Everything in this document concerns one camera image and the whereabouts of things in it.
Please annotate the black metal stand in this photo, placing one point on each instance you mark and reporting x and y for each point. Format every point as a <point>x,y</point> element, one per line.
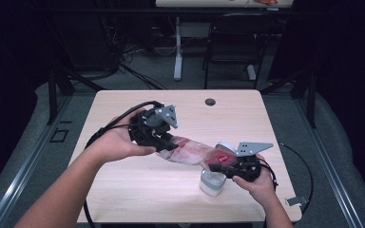
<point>52,95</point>
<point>312,98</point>

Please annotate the aluminium floor rail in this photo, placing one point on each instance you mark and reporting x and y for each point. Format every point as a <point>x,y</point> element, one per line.
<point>28,161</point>
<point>326,161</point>

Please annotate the white-legged wooden desk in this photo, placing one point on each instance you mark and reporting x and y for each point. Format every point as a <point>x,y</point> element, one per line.
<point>178,47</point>

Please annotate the grey metal table bracket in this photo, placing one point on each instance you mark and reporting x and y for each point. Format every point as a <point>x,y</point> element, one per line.
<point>296,200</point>

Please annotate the grey round pitcher lid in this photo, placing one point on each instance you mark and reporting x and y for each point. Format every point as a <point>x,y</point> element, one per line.
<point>225,147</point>

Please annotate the white cylindrical container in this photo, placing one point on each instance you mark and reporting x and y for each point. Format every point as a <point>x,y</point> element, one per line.
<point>213,185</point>

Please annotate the black folding chair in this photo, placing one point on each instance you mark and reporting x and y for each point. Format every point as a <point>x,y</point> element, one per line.
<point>237,38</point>

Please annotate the person's right hand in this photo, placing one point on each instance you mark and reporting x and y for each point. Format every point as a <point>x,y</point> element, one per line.
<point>261,188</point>

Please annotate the clear plastic bag red print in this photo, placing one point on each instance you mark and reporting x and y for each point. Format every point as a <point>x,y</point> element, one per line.
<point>193,153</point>

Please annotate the orange object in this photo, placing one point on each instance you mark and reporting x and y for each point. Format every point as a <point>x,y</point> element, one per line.
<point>266,2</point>

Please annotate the person's left hand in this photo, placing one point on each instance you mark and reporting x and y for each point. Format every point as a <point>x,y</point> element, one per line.
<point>117,142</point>

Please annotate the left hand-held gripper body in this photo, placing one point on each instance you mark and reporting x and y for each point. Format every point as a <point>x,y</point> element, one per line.
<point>145,129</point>

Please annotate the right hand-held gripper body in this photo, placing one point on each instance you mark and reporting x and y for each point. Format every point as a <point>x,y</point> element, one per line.
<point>247,166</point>

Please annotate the round black table grommet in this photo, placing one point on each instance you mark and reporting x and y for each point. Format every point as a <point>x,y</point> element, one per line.
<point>210,102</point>

